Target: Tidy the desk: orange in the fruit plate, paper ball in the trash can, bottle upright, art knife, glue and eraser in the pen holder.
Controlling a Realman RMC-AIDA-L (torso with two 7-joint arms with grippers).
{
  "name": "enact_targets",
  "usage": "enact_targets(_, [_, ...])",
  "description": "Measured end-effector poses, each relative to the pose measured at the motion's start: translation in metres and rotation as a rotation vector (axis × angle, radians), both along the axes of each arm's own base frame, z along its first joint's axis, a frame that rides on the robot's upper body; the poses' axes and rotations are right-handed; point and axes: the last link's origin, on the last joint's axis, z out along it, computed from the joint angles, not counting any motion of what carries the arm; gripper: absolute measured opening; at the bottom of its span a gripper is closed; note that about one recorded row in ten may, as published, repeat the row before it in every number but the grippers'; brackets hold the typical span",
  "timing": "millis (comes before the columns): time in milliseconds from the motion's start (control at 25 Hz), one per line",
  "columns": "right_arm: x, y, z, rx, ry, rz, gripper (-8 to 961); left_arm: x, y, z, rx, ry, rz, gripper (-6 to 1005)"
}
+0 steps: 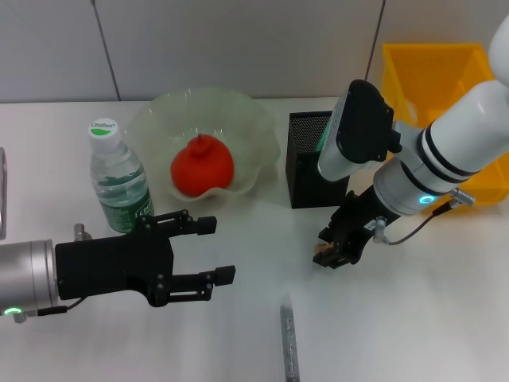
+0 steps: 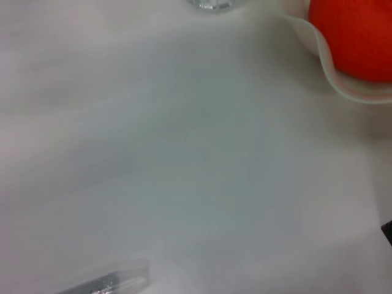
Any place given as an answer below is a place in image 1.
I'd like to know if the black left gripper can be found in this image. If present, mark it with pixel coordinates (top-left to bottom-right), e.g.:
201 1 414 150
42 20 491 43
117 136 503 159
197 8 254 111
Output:
54 209 237 308

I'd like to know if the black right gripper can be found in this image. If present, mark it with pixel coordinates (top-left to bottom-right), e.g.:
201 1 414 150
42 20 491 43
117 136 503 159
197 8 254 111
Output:
313 188 399 270

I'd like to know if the red-orange fruit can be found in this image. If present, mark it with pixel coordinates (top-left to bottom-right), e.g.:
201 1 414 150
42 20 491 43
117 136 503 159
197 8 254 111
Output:
169 134 235 199

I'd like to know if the green pen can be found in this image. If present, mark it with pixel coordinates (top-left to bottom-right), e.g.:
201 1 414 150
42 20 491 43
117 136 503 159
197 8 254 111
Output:
315 117 336 154

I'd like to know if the clear green-label water bottle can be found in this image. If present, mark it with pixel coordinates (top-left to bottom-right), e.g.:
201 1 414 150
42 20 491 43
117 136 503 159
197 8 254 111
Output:
87 118 156 234

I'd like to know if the black mesh pen holder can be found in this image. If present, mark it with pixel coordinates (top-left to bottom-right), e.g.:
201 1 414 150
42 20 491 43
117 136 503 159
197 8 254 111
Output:
285 111 358 210

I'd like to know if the grey glitter pen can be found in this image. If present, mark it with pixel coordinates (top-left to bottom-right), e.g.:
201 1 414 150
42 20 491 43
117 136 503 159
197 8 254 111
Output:
278 292 304 382

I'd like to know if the green glass fruit bowl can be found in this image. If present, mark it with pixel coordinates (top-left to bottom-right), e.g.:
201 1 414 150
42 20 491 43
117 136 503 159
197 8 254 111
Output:
126 84 280 205

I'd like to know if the right wrist silver connector plug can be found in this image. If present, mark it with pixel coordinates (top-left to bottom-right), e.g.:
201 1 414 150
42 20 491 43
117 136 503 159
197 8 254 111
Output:
372 216 390 243

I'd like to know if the yellow plastic bin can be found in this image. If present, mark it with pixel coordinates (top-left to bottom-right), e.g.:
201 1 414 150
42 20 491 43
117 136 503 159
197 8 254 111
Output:
380 42 509 207

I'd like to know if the right wrist camera housing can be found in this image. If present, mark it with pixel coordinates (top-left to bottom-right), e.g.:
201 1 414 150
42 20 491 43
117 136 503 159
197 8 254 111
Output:
317 79 401 182

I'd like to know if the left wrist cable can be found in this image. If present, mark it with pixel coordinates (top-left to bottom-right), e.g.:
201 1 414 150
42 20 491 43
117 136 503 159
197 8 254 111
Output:
22 296 87 316

